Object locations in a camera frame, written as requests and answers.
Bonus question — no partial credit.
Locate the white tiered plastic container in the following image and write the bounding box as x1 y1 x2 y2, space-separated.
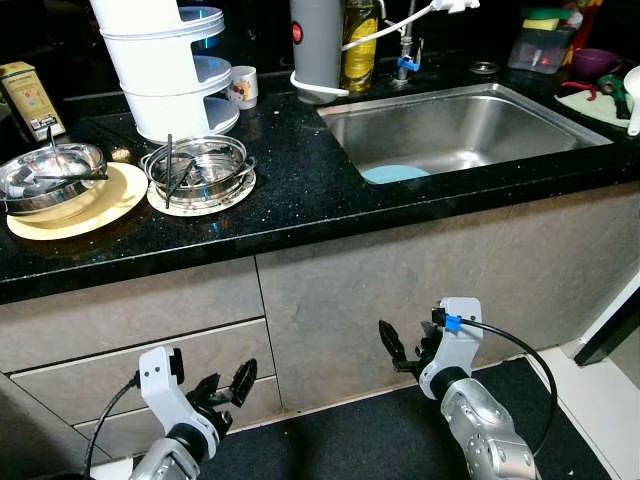
90 0 241 144

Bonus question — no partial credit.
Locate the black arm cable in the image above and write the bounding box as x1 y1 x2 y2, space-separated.
82 372 143 476
432 308 559 456

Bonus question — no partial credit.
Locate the white patterned plate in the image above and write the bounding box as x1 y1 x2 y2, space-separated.
147 170 256 217

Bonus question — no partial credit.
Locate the white hose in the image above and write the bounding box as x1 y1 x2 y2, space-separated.
290 0 441 106

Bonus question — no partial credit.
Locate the light green cloth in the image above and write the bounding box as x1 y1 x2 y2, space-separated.
555 85 640 129

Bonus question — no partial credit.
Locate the yellow oil bottle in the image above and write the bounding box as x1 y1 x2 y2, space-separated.
340 0 379 94

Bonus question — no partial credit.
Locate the grey cabinet door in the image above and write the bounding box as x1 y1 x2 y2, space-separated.
255 182 640 411

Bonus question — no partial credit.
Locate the yellow green sponge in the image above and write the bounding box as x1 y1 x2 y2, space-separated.
520 7 571 31

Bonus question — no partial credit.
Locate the white printed mug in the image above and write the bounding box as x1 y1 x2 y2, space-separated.
227 66 259 110

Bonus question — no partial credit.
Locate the steel pot with handles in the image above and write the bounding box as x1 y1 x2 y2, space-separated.
142 135 257 209

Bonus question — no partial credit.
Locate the red yellow packet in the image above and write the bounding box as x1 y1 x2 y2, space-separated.
560 0 601 46

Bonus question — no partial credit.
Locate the yellow tea box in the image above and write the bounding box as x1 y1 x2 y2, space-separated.
0 62 66 141

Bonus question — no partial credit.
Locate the black floor mat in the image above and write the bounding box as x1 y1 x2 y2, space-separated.
195 355 601 480

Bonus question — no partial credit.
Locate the grey drawer front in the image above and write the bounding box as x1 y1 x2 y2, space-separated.
8 318 276 431
0 257 266 373
75 375 283 461

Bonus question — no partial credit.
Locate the grey cylinder canister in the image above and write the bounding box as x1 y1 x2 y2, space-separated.
290 0 344 96

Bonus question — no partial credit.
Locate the stainless steel sink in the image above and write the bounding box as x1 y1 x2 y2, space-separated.
318 83 614 186

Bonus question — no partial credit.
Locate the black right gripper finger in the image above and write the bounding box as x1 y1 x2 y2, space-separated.
378 318 413 371

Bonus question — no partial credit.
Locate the dark chopstick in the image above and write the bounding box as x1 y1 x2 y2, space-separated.
0 170 109 196
172 150 221 196
166 133 175 208

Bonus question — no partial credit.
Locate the pale yellow plate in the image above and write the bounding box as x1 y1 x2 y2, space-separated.
5 162 149 241

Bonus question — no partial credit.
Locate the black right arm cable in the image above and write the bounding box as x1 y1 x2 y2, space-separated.
432 308 559 456

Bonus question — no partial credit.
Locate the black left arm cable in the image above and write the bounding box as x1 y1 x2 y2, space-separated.
82 372 143 476

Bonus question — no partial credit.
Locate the wide steel bowl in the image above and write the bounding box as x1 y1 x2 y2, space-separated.
0 142 109 214

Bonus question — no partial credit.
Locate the red handled tool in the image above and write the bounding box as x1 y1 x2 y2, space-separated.
565 80 601 101

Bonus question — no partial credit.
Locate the clear plastic container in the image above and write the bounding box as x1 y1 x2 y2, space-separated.
508 25 573 73

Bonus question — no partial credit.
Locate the dark green handled tool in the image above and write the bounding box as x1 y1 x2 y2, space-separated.
598 73 633 119

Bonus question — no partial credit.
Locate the white faucet diverter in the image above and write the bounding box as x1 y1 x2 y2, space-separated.
430 0 481 15

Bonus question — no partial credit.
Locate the black door frame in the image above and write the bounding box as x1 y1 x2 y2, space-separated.
573 270 640 366

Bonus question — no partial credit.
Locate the white ladle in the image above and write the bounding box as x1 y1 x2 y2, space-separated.
622 65 640 136

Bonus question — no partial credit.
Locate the light blue plate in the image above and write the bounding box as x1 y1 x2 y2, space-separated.
360 164 431 185

